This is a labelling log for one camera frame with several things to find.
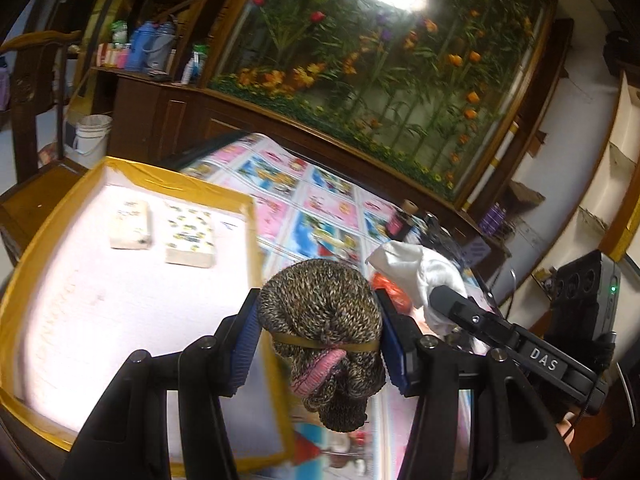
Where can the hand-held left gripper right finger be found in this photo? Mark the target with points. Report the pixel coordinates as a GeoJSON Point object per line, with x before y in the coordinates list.
{"type": "Point", "coordinates": [395, 350]}

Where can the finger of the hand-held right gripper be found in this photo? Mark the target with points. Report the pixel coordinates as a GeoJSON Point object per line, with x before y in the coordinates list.
{"type": "Point", "coordinates": [500, 327]}

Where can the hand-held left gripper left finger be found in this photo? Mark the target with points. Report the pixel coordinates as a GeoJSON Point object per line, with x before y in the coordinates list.
{"type": "Point", "coordinates": [245, 345]}

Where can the red plastic bag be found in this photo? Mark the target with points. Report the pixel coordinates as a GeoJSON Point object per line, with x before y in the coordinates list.
{"type": "Point", "coordinates": [395, 292]}

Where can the brown knitted socks bundle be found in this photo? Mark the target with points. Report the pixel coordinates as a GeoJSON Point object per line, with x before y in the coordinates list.
{"type": "Point", "coordinates": [320, 305]}

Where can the yellow-taped foam box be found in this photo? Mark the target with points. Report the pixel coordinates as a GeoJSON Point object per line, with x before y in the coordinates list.
{"type": "Point", "coordinates": [100, 310]}

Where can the white cloth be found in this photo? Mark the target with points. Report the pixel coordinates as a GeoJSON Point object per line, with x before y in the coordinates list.
{"type": "Point", "coordinates": [415, 265]}

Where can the purple bottle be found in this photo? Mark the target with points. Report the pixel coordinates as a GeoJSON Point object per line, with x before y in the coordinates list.
{"type": "Point", "coordinates": [487, 219]}
{"type": "Point", "coordinates": [498, 220]}

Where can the black gadget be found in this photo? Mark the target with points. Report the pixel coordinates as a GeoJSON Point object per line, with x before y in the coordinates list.
{"type": "Point", "coordinates": [440, 232]}

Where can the yellow-patterned tissue pack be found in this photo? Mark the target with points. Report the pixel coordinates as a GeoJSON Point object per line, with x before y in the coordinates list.
{"type": "Point", "coordinates": [190, 235]}

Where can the printed tablecloth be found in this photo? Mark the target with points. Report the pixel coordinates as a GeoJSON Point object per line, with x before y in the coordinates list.
{"type": "Point", "coordinates": [320, 210]}

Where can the plain white tissue pack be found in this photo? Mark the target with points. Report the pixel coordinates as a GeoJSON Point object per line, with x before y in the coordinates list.
{"type": "Point", "coordinates": [130, 225]}

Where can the white bucket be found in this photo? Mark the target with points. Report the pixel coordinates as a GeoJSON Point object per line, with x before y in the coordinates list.
{"type": "Point", "coordinates": [92, 140]}

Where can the wooden cabinet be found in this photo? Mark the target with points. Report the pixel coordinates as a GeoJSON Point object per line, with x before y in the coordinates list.
{"type": "Point", "coordinates": [150, 105]}

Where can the framed flower painting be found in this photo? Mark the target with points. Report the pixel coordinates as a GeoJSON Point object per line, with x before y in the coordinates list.
{"type": "Point", "coordinates": [375, 70]}

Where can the white bottle with green cap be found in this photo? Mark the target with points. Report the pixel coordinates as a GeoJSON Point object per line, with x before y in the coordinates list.
{"type": "Point", "coordinates": [197, 62]}

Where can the pink boxes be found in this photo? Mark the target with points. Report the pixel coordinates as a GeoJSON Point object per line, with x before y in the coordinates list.
{"type": "Point", "coordinates": [112, 56]}

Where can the green white packet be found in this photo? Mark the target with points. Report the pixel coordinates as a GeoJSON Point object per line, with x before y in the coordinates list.
{"type": "Point", "coordinates": [119, 32]}

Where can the wooden chair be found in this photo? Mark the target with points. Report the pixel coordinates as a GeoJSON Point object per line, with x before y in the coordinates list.
{"type": "Point", "coordinates": [30, 85]}

